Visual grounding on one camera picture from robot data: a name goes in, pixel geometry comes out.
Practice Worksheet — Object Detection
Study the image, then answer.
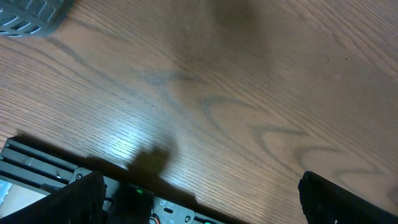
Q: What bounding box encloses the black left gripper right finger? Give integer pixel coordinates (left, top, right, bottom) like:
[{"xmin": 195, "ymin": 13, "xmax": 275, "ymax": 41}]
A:
[{"xmin": 298, "ymin": 171, "xmax": 397, "ymax": 224}]

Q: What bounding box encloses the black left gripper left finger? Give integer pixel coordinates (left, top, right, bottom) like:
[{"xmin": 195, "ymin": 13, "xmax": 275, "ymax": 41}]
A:
[{"xmin": 1, "ymin": 172, "xmax": 106, "ymax": 224}]

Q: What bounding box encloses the dark grey plastic basket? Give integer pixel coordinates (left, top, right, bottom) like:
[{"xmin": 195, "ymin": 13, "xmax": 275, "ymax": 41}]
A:
[{"xmin": 1, "ymin": 0, "xmax": 74, "ymax": 37}]

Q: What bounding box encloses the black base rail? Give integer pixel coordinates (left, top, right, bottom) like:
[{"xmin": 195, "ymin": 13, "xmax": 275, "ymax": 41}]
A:
[{"xmin": 1, "ymin": 136, "xmax": 224, "ymax": 223}]

